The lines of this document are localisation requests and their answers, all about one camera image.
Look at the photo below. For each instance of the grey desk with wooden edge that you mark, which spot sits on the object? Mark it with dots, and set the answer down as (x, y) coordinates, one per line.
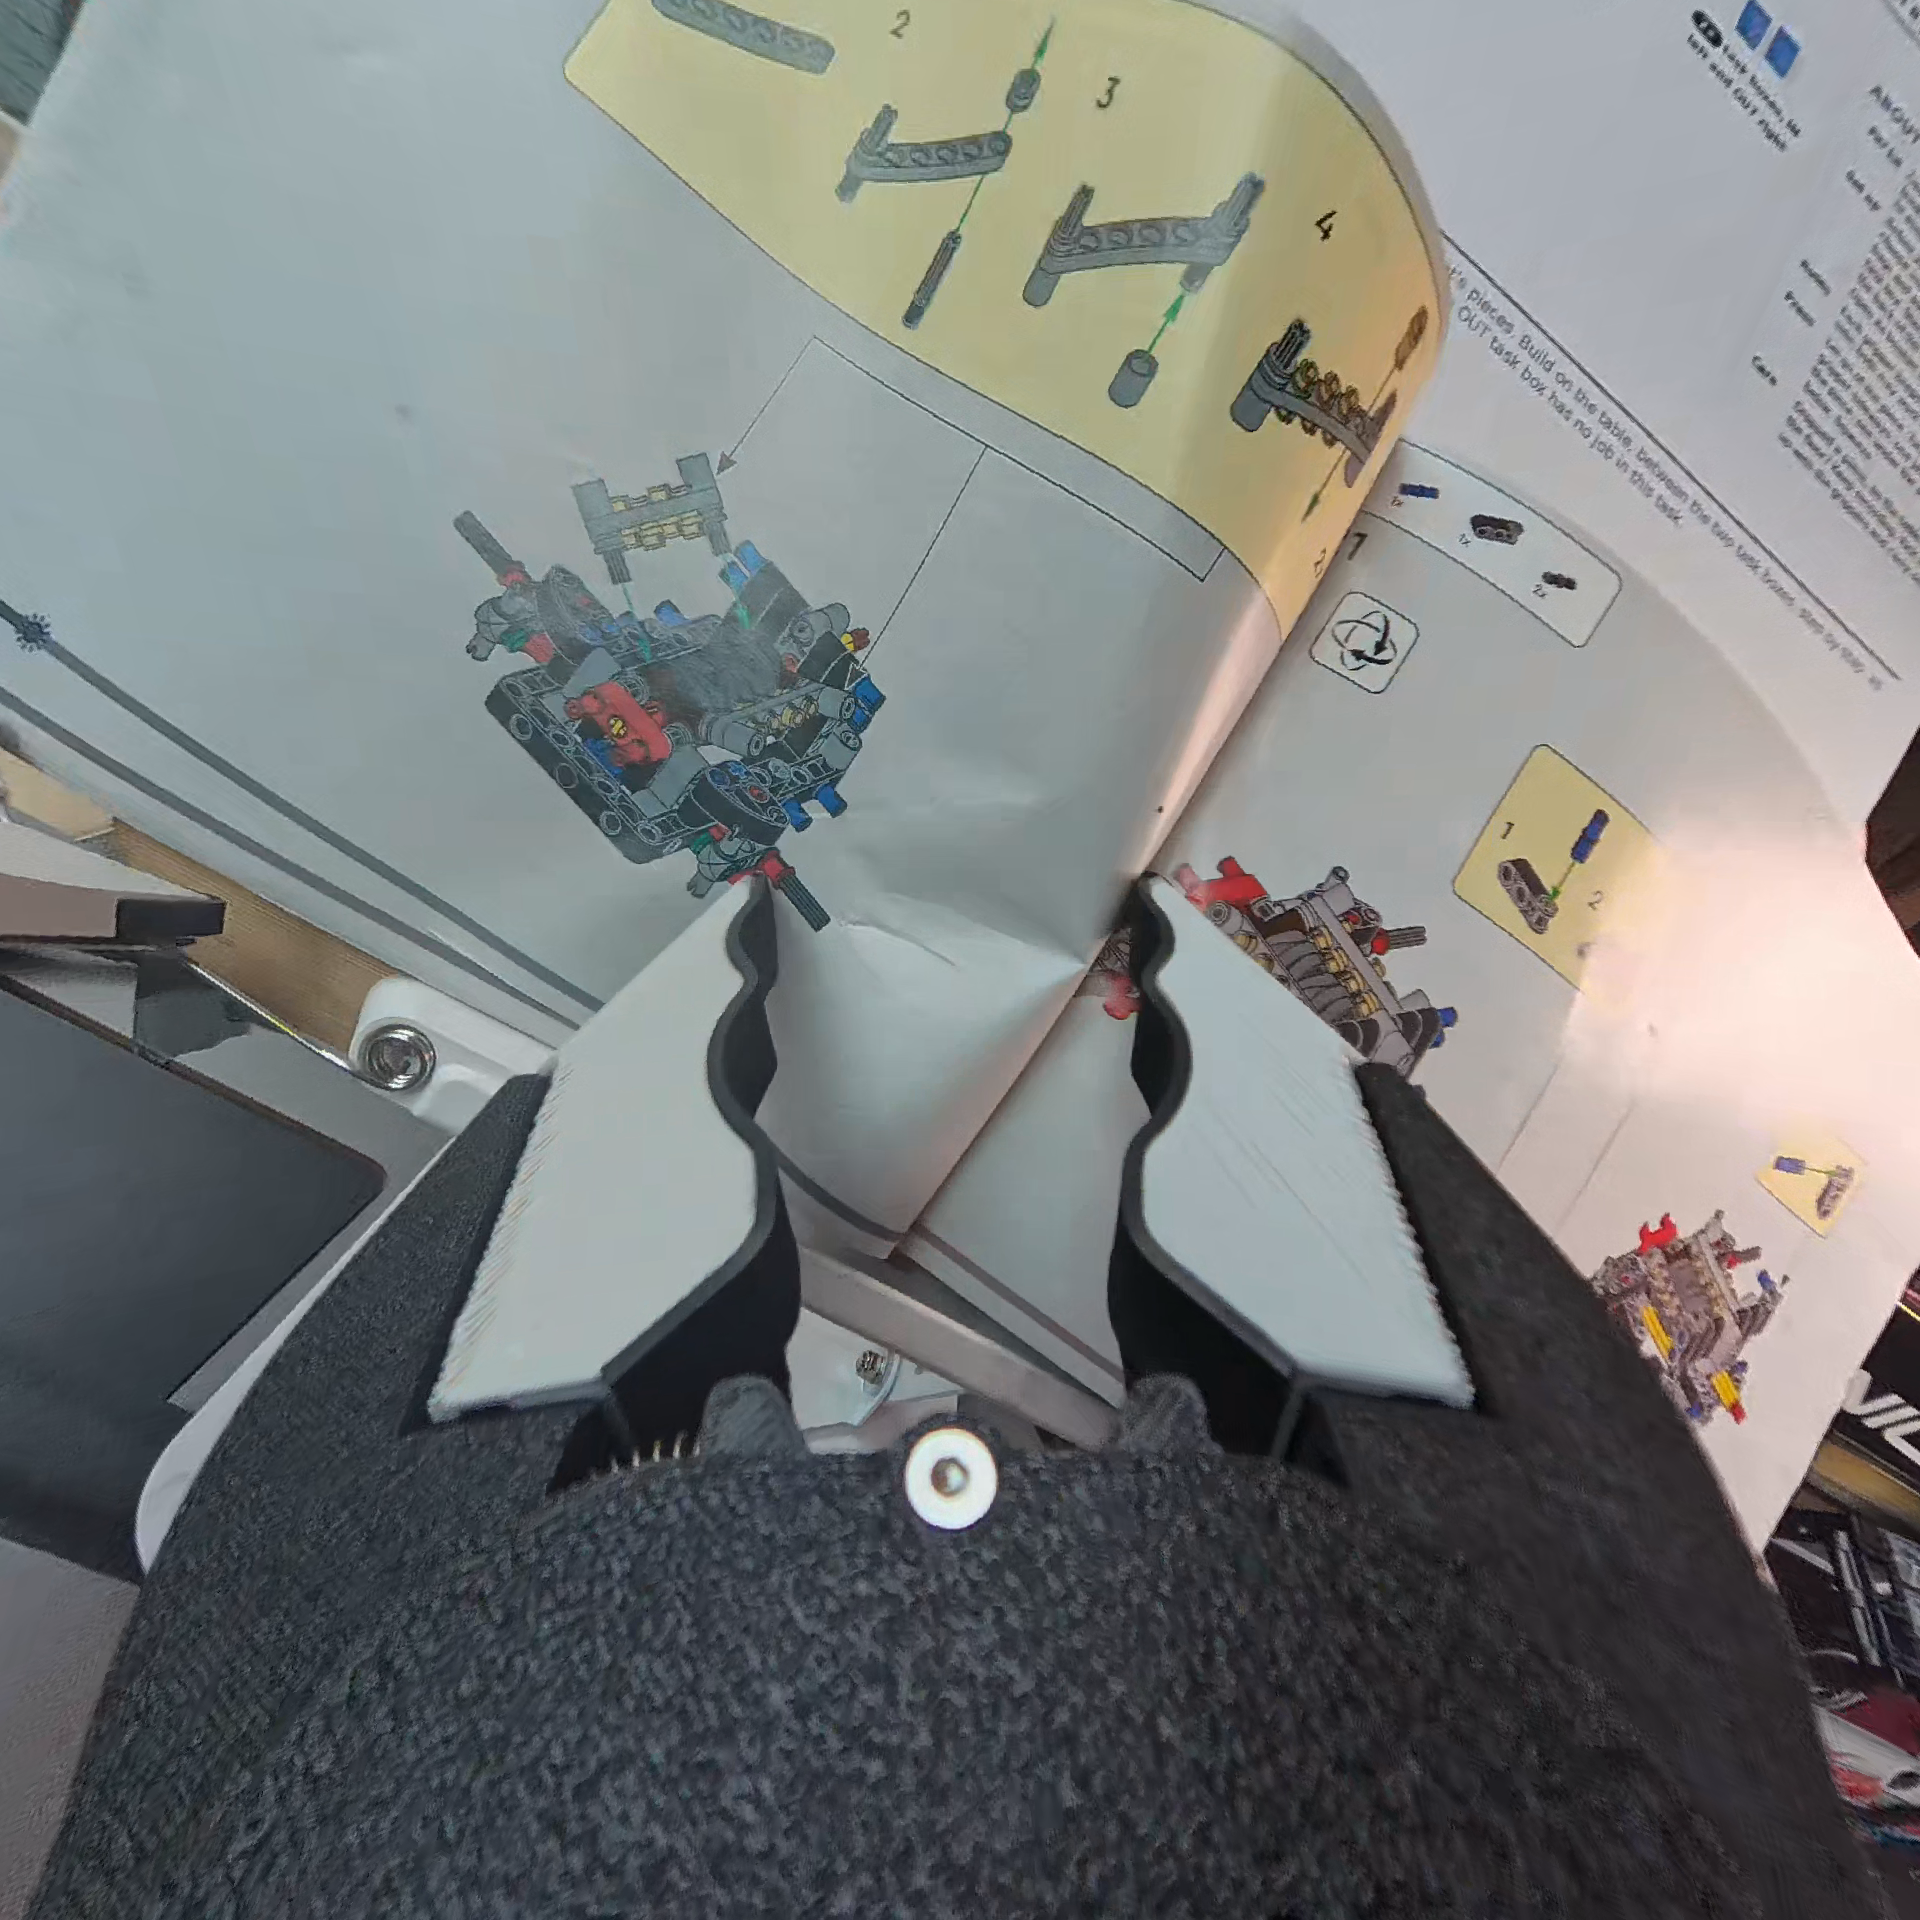
(60, 1770)

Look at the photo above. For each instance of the dark toy set box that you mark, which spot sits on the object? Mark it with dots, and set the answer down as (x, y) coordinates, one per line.
(1862, 1575)

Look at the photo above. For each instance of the white printed paper sheet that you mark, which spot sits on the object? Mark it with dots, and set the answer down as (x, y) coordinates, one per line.
(1575, 149)

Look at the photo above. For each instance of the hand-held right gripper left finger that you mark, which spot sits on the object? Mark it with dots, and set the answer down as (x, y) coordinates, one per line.
(629, 1170)

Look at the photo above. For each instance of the building instruction booklet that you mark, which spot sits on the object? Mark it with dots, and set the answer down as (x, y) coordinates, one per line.
(300, 376)

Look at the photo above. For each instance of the white booklet stand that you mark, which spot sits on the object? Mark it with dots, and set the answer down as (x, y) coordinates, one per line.
(452, 1036)

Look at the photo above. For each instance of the grey panel with black edge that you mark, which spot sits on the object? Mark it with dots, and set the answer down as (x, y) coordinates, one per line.
(76, 879)

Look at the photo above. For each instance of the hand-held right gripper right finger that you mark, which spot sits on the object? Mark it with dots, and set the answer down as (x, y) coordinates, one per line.
(1290, 1201)

